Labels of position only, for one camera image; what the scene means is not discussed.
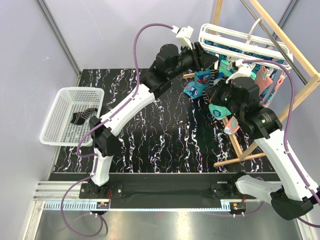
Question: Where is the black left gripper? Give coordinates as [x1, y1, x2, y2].
[167, 42, 218, 80]

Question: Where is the white plastic basket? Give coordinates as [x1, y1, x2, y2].
[39, 87, 105, 147]

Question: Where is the blue shark sock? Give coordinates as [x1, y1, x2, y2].
[183, 69, 221, 99]
[204, 40, 287, 107]

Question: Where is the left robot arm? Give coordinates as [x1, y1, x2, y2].
[88, 42, 219, 198]

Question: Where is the mint green sock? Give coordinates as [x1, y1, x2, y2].
[208, 103, 231, 120]
[217, 60, 256, 80]

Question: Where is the aluminium rail with cable duct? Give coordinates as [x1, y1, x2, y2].
[33, 181, 255, 213]

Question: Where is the black striped sock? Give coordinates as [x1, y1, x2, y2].
[70, 107, 98, 126]
[202, 86, 217, 104]

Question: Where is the white clip sock hanger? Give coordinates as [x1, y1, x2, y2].
[198, 23, 292, 71]

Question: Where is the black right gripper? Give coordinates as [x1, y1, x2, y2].
[205, 75, 244, 120]

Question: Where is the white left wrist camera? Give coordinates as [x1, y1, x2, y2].
[171, 25, 194, 50]

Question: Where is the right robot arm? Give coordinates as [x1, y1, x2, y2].
[205, 76, 320, 220]

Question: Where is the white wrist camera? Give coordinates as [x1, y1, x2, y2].
[171, 25, 194, 50]
[225, 59, 252, 84]

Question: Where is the pink sock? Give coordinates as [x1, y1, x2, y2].
[220, 66, 273, 139]
[274, 77, 284, 92]

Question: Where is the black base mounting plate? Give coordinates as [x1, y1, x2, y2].
[79, 173, 243, 209]

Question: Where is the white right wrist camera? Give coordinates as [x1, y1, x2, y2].
[225, 59, 252, 84]

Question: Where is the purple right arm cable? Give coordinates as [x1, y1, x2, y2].
[241, 59, 320, 228]

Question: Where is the wooden drying rack frame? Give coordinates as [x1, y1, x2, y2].
[183, 0, 320, 168]

